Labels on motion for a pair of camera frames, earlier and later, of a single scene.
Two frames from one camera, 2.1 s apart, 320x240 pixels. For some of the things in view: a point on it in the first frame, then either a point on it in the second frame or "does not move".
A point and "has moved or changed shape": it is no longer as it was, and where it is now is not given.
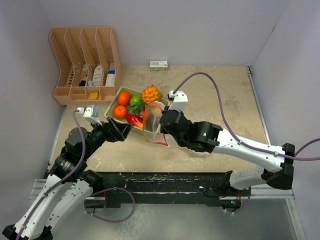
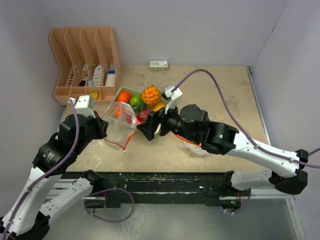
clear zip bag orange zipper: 152,115 has moved or changed shape
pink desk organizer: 88,65 does not move
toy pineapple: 150,94 does not move
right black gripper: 162,130 does not move
